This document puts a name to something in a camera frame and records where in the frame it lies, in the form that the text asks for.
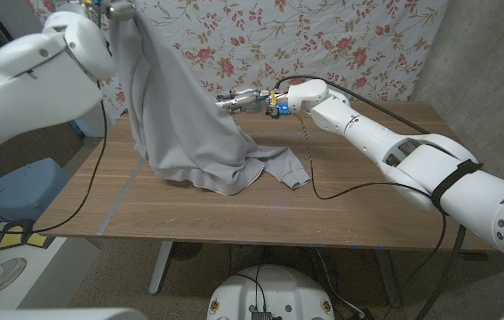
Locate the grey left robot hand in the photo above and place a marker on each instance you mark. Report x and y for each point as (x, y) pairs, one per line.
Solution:
(120, 9)

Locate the white floor board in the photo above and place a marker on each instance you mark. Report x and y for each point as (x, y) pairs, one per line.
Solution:
(56, 271)

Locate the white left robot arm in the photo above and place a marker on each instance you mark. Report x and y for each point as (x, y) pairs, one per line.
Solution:
(34, 89)

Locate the white table leg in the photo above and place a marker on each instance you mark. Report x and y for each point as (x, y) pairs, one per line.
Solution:
(161, 266)

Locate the floral print backdrop cloth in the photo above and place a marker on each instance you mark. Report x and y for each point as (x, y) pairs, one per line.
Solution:
(300, 40)

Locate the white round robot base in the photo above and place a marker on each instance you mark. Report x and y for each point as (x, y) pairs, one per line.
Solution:
(274, 289)

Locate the light grey sweatshirt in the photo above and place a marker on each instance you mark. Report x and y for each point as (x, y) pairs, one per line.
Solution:
(180, 124)

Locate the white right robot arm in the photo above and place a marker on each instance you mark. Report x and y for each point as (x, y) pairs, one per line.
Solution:
(367, 133)

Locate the grey table leg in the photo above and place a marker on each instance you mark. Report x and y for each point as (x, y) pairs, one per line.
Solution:
(387, 275)

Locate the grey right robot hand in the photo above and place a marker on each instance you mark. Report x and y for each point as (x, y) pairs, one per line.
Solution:
(251, 101)

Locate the white robot chest rim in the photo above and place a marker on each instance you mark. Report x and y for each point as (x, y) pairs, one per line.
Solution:
(56, 314)

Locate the yellow black floor pad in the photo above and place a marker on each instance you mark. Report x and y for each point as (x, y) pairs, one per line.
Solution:
(11, 235)

